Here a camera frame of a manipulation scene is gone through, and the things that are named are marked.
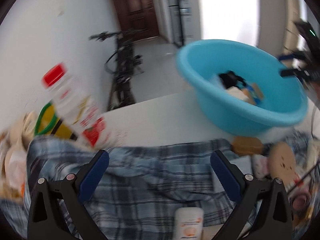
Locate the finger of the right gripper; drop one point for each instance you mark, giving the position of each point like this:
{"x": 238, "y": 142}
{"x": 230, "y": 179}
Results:
{"x": 300, "y": 55}
{"x": 291, "y": 72}

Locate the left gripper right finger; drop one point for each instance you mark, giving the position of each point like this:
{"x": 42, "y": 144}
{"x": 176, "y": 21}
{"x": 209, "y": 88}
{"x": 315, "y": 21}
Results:
{"x": 262, "y": 208}

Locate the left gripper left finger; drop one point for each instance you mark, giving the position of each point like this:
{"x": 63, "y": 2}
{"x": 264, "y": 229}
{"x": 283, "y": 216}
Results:
{"x": 46, "y": 220}

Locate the black sock bundle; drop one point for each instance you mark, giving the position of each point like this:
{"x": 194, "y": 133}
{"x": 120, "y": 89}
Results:
{"x": 230, "y": 79}

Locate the gold blue cigarette box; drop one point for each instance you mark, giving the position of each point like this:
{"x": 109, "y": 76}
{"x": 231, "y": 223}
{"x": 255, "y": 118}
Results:
{"x": 254, "y": 93}

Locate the blue plastic basin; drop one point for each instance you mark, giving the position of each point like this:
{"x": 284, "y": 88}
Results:
{"x": 285, "y": 103}

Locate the pink rolled belt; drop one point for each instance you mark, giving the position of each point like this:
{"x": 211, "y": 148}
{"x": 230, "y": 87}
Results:
{"x": 299, "y": 202}

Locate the beige refrigerator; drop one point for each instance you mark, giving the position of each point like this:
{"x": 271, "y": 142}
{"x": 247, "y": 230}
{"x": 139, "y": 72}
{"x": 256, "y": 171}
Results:
{"x": 295, "y": 11}

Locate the round tan sanding disc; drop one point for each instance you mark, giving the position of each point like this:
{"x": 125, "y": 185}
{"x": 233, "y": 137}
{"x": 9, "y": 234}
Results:
{"x": 282, "y": 163}

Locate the white orange cream tube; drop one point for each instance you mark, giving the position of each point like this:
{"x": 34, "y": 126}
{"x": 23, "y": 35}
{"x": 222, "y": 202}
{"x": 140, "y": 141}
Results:
{"x": 188, "y": 223}

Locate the plastic bag of buns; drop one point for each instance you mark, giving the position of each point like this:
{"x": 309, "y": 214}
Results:
{"x": 15, "y": 141}

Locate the yellow green carton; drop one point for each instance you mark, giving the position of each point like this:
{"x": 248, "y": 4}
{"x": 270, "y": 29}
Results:
{"x": 48, "y": 123}

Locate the blue plaid cloth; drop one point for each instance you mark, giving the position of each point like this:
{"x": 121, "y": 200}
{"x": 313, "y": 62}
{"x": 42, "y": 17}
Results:
{"x": 140, "y": 190}

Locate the red cap drink bottle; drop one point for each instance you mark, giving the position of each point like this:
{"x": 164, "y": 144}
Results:
{"x": 77, "y": 108}

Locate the black bicycle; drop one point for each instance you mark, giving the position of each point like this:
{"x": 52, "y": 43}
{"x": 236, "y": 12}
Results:
{"x": 121, "y": 65}

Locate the brown entrance door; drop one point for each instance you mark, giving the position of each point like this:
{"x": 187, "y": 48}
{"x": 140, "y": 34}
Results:
{"x": 138, "y": 15}

